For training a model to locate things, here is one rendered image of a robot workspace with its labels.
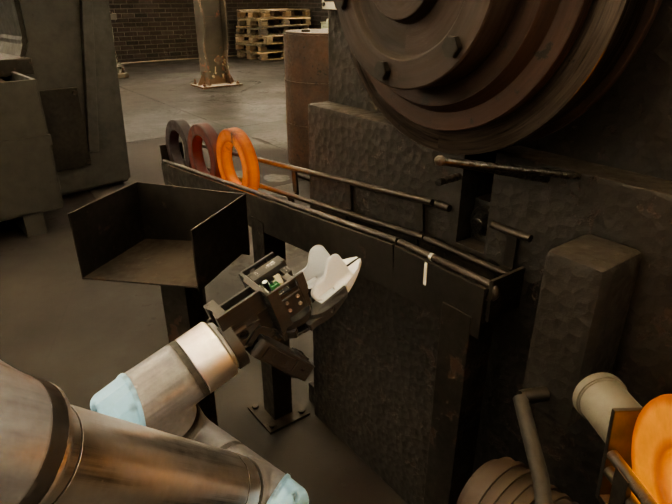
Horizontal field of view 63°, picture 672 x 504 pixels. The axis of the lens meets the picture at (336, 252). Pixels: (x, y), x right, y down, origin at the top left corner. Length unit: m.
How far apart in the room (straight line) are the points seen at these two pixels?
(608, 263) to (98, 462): 0.57
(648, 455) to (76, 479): 0.49
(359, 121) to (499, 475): 0.68
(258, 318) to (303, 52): 3.07
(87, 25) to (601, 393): 3.24
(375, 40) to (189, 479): 0.57
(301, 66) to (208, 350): 3.13
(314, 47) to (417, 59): 2.91
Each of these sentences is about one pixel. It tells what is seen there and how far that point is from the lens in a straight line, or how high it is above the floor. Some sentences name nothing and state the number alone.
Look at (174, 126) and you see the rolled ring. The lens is 1.76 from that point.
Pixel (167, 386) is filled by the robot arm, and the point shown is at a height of 0.70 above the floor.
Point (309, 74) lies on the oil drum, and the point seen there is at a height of 0.64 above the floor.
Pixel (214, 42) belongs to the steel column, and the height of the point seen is 0.54.
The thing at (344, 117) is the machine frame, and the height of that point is 0.86.
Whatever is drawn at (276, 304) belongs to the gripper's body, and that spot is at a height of 0.76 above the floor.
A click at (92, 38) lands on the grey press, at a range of 3.53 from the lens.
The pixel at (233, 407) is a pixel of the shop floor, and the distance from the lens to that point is 1.68.
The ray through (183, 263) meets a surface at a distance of 1.13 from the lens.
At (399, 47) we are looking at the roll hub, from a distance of 0.75.
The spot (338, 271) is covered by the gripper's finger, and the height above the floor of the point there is 0.77.
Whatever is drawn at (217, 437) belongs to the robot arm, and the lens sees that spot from 0.69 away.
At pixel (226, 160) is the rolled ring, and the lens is 1.51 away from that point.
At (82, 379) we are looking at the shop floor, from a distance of 1.93.
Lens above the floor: 1.08
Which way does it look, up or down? 25 degrees down
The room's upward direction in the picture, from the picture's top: straight up
